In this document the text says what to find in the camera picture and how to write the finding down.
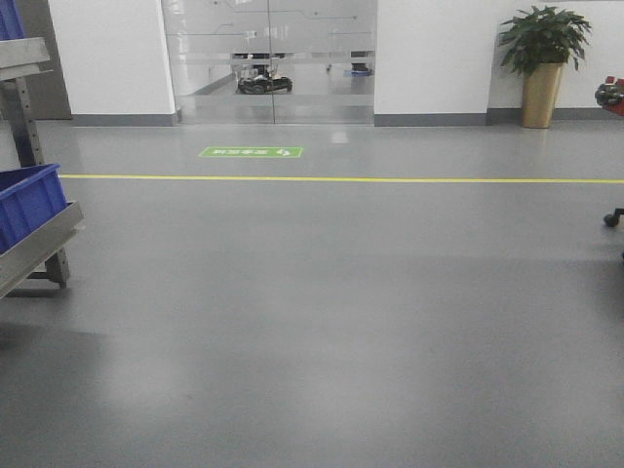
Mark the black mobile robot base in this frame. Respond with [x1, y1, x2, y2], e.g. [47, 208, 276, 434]
[237, 69, 293, 95]

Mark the stainless steel shelf rack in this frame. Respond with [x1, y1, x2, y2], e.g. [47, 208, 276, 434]
[1, 37, 84, 296]

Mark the green floor sign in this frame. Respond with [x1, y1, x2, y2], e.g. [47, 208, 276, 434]
[199, 146, 304, 159]

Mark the glass double door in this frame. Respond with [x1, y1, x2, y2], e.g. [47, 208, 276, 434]
[162, 0, 377, 124]

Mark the gold plant pot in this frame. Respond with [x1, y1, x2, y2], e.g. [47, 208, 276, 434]
[522, 62, 565, 129]

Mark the dark blue bin on rack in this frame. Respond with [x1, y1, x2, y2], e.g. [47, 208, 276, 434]
[1, 164, 67, 254]

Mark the green potted plant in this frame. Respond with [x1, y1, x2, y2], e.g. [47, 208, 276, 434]
[498, 6, 593, 76]

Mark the red black cart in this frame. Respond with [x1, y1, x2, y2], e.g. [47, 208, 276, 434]
[595, 76, 624, 228]

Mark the dark blue bin top rack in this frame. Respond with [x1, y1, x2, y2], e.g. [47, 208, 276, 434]
[0, 0, 25, 41]

